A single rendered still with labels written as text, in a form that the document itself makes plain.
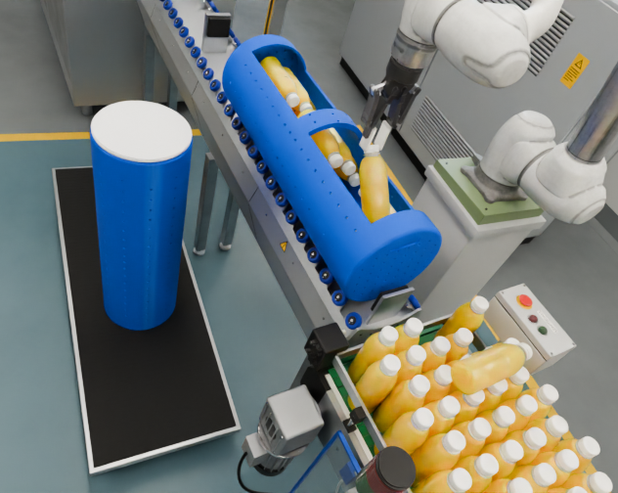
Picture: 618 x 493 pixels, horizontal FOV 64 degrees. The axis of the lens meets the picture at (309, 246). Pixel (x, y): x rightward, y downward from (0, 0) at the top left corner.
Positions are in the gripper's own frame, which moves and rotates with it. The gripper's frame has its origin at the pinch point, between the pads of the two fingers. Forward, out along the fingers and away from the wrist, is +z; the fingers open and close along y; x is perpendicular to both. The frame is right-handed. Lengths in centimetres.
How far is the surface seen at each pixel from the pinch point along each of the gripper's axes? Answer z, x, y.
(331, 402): 42, 44, 22
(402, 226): 8.5, 21.9, 2.1
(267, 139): 20.1, -26.2, 13.4
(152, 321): 111, -31, 43
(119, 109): 28, -55, 48
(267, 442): 58, 43, 35
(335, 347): 31, 36, 20
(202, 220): 106, -74, 8
